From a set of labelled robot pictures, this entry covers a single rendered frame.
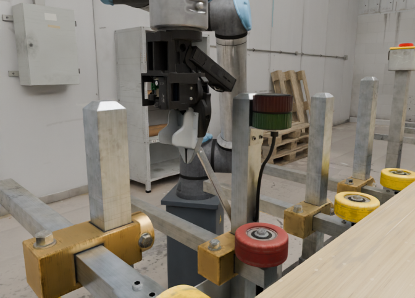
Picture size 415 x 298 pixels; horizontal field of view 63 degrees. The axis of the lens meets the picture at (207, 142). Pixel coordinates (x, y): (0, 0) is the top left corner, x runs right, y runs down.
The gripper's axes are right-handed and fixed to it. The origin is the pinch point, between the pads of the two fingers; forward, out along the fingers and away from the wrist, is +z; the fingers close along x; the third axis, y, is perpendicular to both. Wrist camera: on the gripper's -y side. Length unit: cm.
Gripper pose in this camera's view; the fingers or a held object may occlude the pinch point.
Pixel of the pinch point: (190, 154)
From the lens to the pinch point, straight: 58.6
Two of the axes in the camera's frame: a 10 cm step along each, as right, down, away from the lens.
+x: 7.0, 1.4, -7.0
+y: -7.2, 1.4, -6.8
